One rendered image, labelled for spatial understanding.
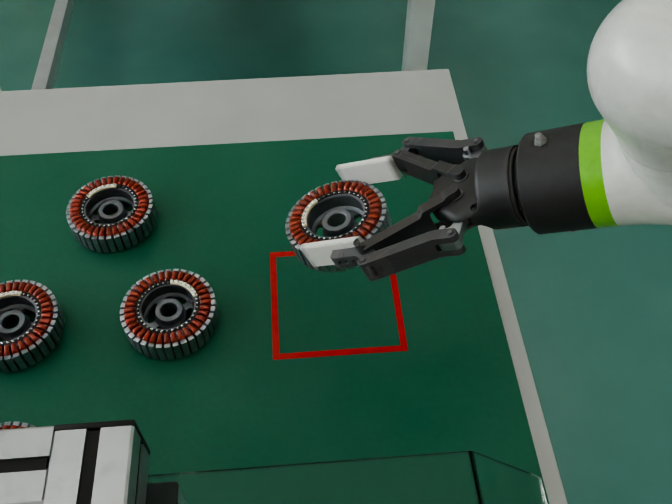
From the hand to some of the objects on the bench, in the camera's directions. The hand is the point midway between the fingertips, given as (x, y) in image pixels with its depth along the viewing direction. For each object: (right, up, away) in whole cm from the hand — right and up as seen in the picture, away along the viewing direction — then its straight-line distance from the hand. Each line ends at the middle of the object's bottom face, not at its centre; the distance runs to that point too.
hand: (340, 212), depth 77 cm
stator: (-39, -14, +10) cm, 42 cm away
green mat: (-27, -13, +12) cm, 32 cm away
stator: (-30, 0, +21) cm, 37 cm away
